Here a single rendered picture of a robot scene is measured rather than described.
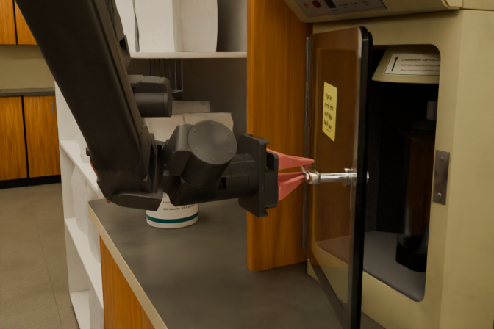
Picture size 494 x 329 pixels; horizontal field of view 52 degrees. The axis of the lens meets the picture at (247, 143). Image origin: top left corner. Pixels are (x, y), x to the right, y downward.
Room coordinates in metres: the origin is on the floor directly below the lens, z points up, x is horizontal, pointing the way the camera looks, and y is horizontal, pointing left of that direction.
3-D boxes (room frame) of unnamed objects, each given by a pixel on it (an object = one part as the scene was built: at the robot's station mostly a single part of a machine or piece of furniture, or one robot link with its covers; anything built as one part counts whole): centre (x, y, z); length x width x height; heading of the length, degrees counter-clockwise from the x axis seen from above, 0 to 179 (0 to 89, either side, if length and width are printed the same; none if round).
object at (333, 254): (0.74, -0.12, 1.19); 0.30 x 0.01 x 0.40; 5
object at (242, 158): (0.64, 0.01, 1.20); 0.07 x 0.07 x 0.10; 26
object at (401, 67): (0.79, -0.29, 1.34); 0.18 x 0.18 x 0.05
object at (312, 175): (0.66, -0.10, 1.20); 0.10 x 0.05 x 0.03; 5
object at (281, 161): (0.67, -0.05, 1.20); 0.09 x 0.07 x 0.07; 116
